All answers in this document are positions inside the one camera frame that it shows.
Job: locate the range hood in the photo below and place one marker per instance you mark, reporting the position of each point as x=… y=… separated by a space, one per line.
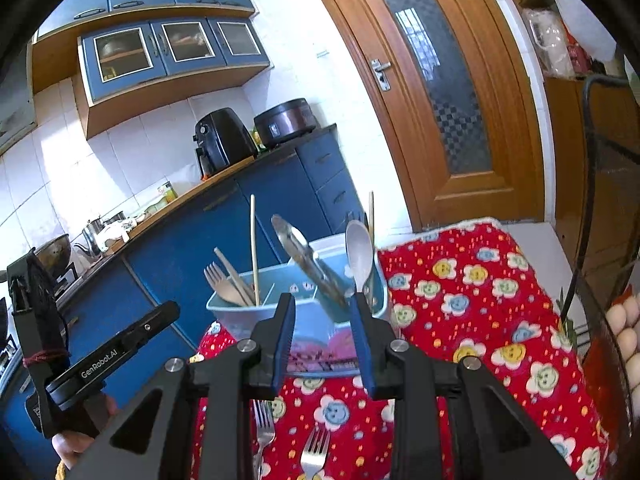
x=15 y=110

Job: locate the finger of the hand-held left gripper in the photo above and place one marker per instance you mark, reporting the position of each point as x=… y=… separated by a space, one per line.
x=157 y=322

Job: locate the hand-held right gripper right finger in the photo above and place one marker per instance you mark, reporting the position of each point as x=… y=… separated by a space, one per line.
x=360 y=345

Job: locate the light grey spoon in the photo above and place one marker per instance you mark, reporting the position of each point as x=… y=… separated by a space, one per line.
x=359 y=250

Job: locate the wooden fork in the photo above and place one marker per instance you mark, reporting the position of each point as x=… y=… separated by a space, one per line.
x=220 y=282

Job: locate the blue kitchen base cabinet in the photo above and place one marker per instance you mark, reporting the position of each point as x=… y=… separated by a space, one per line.
x=175 y=270

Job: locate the white plastic container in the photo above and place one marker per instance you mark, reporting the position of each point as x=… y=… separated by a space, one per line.
x=327 y=249

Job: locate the steel tongs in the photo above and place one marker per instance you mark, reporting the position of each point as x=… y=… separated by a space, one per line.
x=295 y=245

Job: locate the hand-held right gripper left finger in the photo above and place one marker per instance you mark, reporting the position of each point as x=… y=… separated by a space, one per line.
x=286 y=342

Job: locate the white plastic bag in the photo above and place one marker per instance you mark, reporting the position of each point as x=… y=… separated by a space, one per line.
x=547 y=42

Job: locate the blue plastic utensil holder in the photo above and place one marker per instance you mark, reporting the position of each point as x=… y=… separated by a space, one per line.
x=310 y=340

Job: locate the red boxes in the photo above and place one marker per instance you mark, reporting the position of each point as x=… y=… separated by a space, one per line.
x=582 y=55

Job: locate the metal kettle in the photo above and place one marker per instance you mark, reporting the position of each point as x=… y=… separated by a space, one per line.
x=90 y=237

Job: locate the wooden chopstick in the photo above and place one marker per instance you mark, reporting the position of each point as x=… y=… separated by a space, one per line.
x=371 y=215

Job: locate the black air fryer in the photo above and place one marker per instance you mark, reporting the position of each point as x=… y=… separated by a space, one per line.
x=222 y=140

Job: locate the person's left hand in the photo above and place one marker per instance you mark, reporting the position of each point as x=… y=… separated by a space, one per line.
x=70 y=447

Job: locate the wooden door with glass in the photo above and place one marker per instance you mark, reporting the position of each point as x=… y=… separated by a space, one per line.
x=360 y=85

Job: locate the pile of eggs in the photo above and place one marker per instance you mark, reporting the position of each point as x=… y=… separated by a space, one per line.
x=625 y=330

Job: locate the wooden shelf cabinet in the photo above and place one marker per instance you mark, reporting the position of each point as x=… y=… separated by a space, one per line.
x=565 y=160

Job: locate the metal wok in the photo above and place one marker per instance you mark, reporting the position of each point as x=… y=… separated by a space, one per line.
x=52 y=252

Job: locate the red flower printed blanket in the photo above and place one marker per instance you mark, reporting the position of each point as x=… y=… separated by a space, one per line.
x=475 y=320

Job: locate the blue glass-door wall cabinet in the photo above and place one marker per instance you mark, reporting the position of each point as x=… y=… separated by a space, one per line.
x=130 y=95

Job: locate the dark rice cooker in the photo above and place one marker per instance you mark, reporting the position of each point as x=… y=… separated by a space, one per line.
x=285 y=122

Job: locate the metal fork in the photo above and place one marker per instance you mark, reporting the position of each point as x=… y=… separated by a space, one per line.
x=315 y=452
x=264 y=425

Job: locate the wooden knife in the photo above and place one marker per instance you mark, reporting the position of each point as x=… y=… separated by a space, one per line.
x=232 y=272

